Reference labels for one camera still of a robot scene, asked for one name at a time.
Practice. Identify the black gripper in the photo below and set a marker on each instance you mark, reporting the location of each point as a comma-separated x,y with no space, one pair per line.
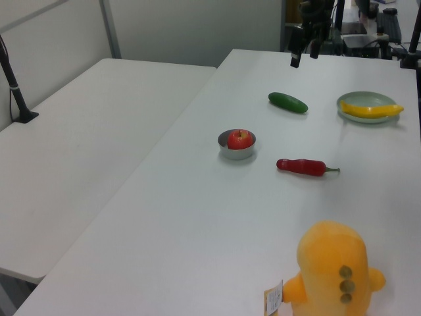
315,16

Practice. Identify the yellow banana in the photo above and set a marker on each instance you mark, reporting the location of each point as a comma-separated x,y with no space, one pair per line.
371,111

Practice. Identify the pale green plastic plate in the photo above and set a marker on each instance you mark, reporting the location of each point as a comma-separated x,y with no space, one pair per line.
361,98

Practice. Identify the black vertical stand pole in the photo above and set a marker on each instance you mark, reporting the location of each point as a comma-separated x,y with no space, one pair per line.
340,23

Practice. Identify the dark electronic device box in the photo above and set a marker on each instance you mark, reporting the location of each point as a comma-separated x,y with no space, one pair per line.
358,41

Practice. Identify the green cucumber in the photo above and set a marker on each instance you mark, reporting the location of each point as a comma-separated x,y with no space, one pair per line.
287,102

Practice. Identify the black keyboard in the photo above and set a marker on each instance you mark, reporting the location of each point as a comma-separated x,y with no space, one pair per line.
389,26

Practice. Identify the black computer mouse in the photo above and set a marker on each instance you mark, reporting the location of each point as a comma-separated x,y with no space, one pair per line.
390,10

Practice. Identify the red apple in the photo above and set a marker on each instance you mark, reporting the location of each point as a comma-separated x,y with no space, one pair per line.
240,140

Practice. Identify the red chili pepper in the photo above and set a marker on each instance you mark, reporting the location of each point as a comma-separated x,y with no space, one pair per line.
302,167

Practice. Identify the small metal bowl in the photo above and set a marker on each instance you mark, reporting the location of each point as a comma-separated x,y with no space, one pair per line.
237,154

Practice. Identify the yellow plush toy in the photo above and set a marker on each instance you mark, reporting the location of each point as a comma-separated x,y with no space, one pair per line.
329,256

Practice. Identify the white rectangular table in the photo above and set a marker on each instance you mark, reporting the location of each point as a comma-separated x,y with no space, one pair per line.
82,148

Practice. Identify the black pole with base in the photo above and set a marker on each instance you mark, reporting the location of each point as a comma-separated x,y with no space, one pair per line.
16,95

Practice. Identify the black camera stand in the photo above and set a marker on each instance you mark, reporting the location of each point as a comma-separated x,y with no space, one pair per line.
411,49

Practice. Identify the grey partition corner post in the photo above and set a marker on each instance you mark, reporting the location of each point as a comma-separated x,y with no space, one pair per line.
110,29

